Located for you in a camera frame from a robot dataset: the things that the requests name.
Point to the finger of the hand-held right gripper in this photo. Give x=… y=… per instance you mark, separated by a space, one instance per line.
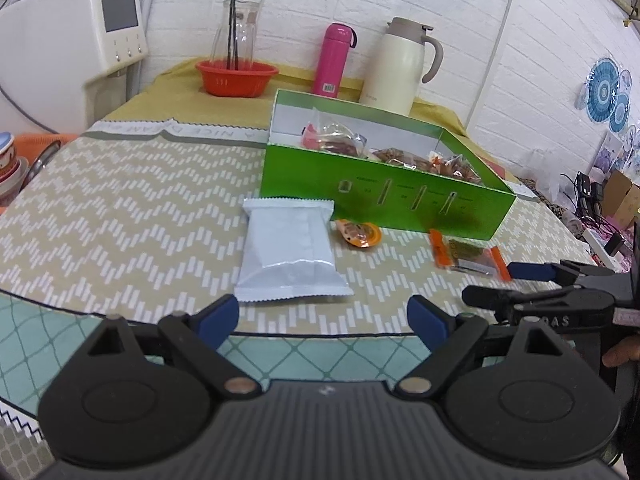
x=530 y=272
x=500 y=300

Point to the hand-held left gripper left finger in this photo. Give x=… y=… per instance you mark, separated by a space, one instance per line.
x=220 y=317

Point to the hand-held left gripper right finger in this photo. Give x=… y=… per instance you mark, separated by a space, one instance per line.
x=425 y=320

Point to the white foil snack packet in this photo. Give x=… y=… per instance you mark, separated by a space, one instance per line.
x=287 y=250

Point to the small orange snack packet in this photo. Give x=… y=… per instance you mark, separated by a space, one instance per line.
x=452 y=166

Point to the green cardboard box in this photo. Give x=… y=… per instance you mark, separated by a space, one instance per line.
x=320 y=195

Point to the brown pastry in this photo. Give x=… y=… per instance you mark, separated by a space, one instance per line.
x=392 y=155

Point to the crinkled clear snack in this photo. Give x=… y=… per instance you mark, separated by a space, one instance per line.
x=335 y=140

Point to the person's right hand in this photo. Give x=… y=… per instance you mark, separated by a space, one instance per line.
x=625 y=352

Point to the clear packet with orange ends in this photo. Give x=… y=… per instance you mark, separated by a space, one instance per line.
x=470 y=252

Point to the white power strip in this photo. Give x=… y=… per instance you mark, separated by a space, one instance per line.
x=597 y=247

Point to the brown cardboard box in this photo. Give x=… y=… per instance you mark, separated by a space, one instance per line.
x=625 y=197

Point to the small orange jelly cup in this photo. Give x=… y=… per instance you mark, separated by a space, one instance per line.
x=357 y=234

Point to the red paper envelope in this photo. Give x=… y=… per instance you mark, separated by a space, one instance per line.
x=495 y=166

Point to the beige zigzag table mat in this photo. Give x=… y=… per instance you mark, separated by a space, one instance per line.
x=125 y=220

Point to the teal diamond pattern mat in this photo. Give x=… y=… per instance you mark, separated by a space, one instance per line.
x=45 y=350

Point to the yellow tablecloth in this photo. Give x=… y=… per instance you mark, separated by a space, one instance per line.
x=170 y=97

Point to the red plastic basket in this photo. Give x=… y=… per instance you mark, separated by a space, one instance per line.
x=235 y=80

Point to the cream thermos jug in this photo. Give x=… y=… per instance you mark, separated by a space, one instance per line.
x=395 y=70

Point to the stacked bowls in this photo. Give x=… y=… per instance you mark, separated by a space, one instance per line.
x=9 y=160

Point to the pink bottle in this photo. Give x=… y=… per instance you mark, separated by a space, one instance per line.
x=332 y=60

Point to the black chopsticks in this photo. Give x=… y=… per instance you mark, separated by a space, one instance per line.
x=233 y=30

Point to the white appliance with screen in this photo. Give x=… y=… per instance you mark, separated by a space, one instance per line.
x=55 y=50

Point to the blue round wall decoration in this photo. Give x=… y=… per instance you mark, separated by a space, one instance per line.
x=602 y=90

